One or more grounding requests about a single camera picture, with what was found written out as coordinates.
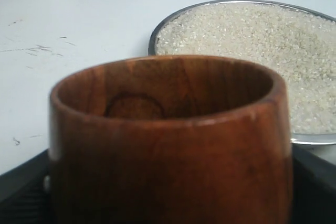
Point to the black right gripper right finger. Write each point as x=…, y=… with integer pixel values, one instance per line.
x=313, y=189

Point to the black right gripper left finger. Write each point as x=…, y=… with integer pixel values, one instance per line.
x=23, y=195

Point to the brown wooden cup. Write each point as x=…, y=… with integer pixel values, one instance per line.
x=170, y=139

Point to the steel plate of rice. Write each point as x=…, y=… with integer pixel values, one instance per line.
x=296, y=42

